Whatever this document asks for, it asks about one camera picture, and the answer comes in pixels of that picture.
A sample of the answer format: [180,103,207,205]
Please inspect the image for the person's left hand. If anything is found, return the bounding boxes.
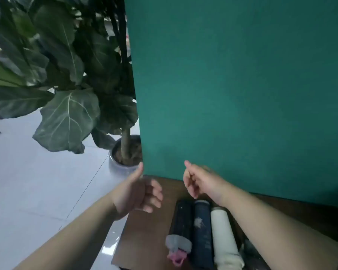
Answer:
[111,162,164,221]

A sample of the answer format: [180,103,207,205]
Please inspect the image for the person's right hand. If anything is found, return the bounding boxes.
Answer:
[183,160,234,207]

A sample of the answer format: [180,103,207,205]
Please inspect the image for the black bottle pink grey lid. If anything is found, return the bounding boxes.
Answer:
[165,199,194,267]

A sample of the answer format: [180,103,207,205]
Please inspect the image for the brown wooden cabinet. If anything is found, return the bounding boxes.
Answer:
[111,175,338,270]

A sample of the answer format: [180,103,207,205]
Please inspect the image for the dark blue thermos bottle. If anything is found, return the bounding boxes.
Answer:
[192,199,214,270]

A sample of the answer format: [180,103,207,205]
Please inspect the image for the cream white tumbler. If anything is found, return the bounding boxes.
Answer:
[210,206,245,270]

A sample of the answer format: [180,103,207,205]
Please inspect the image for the dark green bottle grey cap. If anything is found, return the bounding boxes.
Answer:
[240,238,271,270]

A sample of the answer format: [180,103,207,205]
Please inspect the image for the person's right forearm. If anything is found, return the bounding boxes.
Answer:
[219,182,338,270]

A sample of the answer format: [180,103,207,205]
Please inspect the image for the person's left forearm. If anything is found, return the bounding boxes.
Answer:
[14,193,122,270]

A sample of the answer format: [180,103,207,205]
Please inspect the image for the grey ceramic plant pot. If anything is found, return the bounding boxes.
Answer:
[108,135,143,177]

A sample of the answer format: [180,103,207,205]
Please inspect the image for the large-leaf potted tree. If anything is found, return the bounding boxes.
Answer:
[0,0,143,166]

